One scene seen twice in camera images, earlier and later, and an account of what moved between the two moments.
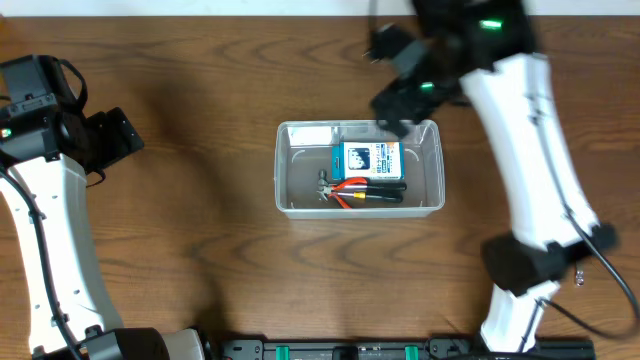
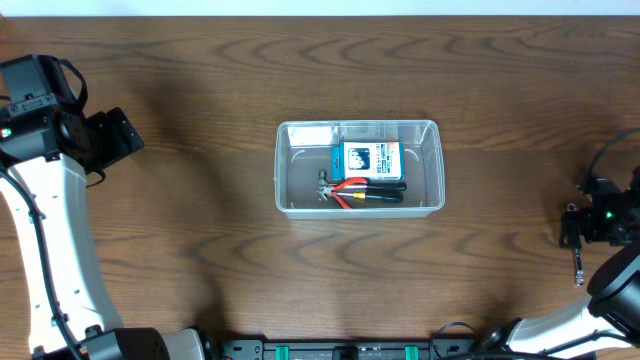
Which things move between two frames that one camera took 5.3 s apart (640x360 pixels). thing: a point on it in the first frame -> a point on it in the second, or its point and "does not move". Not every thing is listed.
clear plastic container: x=358 y=169 does not move
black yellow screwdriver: x=371 y=196 does not move
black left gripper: x=114 y=138 does not move
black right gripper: x=401 y=94 -> x=596 y=231
